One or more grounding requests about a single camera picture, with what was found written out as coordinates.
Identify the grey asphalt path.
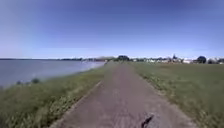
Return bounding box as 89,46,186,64
49,62,198,128

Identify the row of buildings and trees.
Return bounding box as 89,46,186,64
83,54,224,65

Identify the lake water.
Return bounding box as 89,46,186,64
0,59,108,90

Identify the wide grass field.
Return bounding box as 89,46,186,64
127,61,224,128

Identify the small bush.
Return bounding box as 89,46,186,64
30,77,41,85

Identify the distant wooded shore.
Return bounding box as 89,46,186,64
0,57,84,62

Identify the grass strip beside water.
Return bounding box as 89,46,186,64
0,61,118,128

